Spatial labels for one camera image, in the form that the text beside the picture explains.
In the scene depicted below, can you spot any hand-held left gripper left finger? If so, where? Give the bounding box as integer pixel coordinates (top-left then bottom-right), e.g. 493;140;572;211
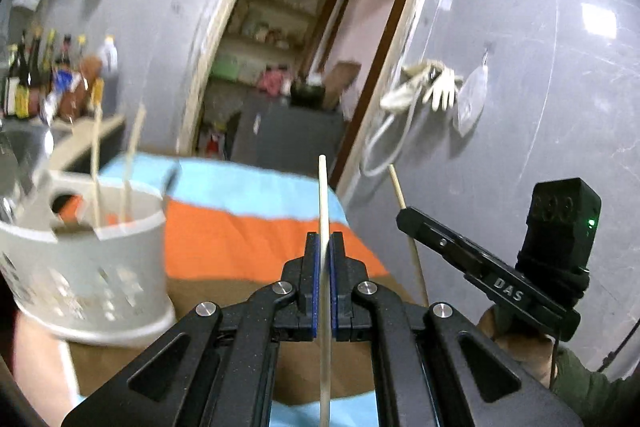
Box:
60;232;322;427

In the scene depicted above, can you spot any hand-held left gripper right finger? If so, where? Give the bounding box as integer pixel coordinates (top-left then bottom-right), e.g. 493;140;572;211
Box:
330;232;583;427

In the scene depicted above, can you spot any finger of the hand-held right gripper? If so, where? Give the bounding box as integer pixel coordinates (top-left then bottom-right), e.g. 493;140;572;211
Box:
396;206;507;279

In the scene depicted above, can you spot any wooden chopstick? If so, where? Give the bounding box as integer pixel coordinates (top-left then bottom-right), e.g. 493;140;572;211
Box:
318;155;332;427
388;164;431;308
90;99;106;229
120;104;147;224

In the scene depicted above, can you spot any white utensil basket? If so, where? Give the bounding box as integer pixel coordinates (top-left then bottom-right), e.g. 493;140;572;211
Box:
0;169;177;349

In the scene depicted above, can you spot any person's right hand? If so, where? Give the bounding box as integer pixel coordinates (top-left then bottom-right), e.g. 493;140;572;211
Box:
475;305;559;391

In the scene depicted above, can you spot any striped tablecloth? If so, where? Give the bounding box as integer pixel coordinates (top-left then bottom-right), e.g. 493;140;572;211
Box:
65;152;432;427

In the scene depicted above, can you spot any clear plastic bag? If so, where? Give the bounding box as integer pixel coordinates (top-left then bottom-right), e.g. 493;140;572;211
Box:
455;56;489;136

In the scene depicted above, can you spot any grey cabinet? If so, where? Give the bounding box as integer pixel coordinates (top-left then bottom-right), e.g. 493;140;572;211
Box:
232;99;347;181

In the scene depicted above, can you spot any wooden cutting board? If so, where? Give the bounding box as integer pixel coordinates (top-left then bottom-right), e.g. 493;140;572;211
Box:
322;61;362;110

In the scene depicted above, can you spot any dark bowl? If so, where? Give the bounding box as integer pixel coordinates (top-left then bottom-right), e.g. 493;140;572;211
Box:
290;82;329;108

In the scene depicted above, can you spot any pink cloth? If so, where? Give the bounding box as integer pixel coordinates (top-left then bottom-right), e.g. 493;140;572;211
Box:
260;67;294;96

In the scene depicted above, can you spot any green box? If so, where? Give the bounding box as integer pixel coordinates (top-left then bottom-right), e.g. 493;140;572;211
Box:
210;52;261;80

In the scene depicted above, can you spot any beige counter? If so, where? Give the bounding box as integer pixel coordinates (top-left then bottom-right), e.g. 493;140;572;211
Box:
47;114;127;174

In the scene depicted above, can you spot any beige chair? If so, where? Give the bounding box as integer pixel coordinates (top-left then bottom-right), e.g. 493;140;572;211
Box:
14;311;82;409

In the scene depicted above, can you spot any wooden shelf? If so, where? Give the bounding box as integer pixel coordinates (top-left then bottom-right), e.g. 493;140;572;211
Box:
220;0;332;58

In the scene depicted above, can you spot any metal sink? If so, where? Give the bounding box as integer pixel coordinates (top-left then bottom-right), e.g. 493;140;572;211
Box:
0;126;66;208

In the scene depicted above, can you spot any row of sauce bottles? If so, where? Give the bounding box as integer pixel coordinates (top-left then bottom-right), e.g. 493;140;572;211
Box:
2;29;121;124

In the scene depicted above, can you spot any white hose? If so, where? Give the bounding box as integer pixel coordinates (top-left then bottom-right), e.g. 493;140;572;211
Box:
361;109;417;178

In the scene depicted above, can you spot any black cable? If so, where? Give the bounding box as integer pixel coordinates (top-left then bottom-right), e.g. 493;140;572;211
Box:
549;336;561;388

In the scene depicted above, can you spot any wooden door frame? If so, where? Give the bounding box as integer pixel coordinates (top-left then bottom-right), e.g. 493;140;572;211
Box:
177;0;442;204

